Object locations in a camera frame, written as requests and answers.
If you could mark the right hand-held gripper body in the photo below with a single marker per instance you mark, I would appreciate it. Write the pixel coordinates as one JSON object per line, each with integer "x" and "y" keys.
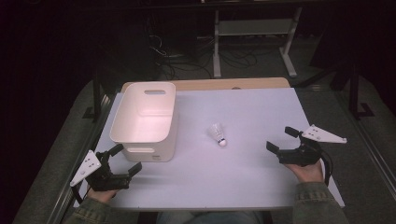
{"x": 303, "y": 155}

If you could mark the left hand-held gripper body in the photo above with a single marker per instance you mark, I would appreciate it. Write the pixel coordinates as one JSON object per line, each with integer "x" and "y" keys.
{"x": 106, "y": 182}

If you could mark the white plastic storage bin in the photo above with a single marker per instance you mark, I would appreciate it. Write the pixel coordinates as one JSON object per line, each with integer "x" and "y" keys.
{"x": 146, "y": 124}

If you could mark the white shuttlecock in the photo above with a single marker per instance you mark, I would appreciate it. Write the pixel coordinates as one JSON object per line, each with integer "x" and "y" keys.
{"x": 218, "y": 133}

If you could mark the person's left hand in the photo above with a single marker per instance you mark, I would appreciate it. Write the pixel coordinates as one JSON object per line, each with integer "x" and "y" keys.
{"x": 101, "y": 195}

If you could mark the person's right hand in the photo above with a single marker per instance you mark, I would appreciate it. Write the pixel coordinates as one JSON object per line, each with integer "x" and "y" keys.
{"x": 308, "y": 174}

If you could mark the black metal stand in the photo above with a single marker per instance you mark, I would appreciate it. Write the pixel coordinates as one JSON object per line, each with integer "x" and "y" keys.
{"x": 96, "y": 96}
{"x": 355, "y": 93}

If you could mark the white metal stand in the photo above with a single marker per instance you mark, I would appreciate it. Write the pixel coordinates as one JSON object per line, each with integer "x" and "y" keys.
{"x": 255, "y": 27}

